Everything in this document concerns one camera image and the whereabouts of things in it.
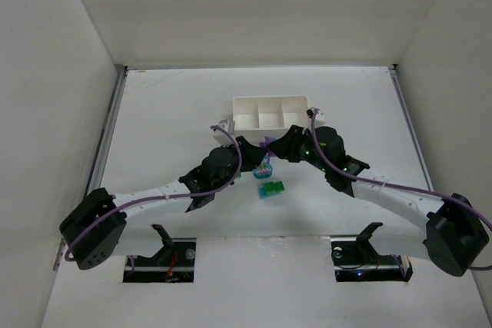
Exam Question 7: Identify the teal monster face lego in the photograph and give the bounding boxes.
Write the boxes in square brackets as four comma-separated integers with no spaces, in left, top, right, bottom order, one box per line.
[252,157,273,180]

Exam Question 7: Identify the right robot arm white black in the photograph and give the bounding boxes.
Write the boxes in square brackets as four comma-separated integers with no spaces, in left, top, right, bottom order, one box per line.
[268,125,491,277]

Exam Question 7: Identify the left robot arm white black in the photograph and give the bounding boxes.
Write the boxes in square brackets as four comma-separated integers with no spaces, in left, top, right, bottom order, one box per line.
[59,137,268,270]

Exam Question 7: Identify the teal lego bottom stack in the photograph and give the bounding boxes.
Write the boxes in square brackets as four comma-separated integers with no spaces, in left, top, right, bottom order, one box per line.
[258,187,269,199]

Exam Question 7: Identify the green lego bottom stack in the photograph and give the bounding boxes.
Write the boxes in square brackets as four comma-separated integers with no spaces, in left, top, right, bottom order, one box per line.
[263,181,285,196]

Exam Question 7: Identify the white three-compartment container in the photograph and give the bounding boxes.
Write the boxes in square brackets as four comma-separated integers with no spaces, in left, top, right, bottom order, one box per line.
[232,95,309,144]

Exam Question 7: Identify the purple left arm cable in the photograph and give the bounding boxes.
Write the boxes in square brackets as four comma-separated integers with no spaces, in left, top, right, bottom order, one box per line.
[64,124,243,263]

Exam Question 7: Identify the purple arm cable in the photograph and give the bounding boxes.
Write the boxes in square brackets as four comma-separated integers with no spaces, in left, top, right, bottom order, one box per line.
[64,124,243,263]
[307,109,492,270]

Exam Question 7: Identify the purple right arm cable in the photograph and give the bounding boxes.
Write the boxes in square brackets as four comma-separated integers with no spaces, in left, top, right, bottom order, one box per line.
[307,109,492,270]

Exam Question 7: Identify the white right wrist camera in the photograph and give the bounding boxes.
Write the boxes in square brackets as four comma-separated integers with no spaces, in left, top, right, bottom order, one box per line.
[307,107,326,128]

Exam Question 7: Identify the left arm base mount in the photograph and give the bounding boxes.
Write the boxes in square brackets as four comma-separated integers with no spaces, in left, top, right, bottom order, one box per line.
[122,224,197,283]

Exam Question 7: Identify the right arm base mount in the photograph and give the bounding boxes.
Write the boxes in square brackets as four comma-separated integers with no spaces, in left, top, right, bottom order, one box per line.
[331,222,414,283]

